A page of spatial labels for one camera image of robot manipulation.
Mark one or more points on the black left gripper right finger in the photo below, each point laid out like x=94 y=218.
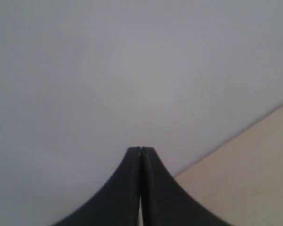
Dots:
x=163 y=200

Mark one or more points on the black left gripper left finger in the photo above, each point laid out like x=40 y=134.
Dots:
x=117 y=202

